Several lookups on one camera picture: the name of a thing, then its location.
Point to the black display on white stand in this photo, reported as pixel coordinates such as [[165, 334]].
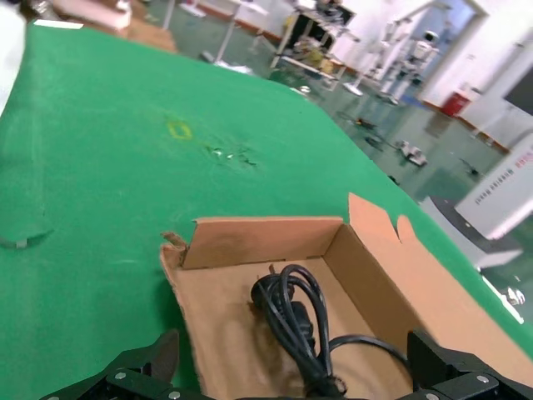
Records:
[[522, 93]]

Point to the white humanoid robot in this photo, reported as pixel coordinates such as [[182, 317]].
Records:
[[420, 54]]

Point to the torn-edged open cardboard box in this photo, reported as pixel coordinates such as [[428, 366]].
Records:
[[258, 241]]

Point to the metal shelf rack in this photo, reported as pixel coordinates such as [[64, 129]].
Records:
[[312, 50]]

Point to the white floor stand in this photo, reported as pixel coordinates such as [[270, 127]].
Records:
[[366, 66]]

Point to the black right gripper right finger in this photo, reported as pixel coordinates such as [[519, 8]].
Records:
[[454, 373]]

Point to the green table cloth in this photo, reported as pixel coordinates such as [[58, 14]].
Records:
[[104, 146]]

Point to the white device on floor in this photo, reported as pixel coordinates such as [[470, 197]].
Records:
[[412, 154]]

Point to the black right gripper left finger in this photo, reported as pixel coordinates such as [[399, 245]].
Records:
[[137, 371]]

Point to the white tower wheeled robot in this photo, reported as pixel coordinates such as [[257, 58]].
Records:
[[499, 196]]

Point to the red waste bin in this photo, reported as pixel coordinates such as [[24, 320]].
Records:
[[454, 104]]

